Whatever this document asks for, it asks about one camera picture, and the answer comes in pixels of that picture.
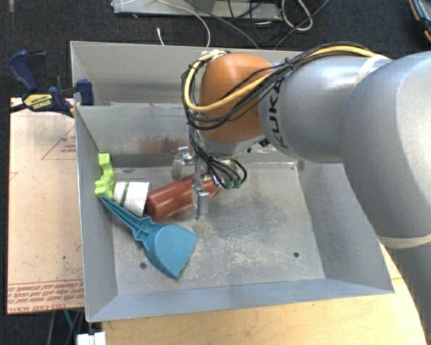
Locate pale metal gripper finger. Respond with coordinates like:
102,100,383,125
194,185,210,221
170,146,195,180

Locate red-brown cylinder block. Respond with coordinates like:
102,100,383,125
145,173,223,222

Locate lime green toy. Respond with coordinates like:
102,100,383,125
94,152,116,198

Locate blue plastic scoop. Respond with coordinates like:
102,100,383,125
99,195,199,281

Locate brown cardboard board, red print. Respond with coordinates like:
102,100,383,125
6,97,85,316

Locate grey metal bin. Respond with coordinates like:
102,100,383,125
70,40,395,323

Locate white cup with green stripe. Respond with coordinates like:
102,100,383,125
113,180,151,219

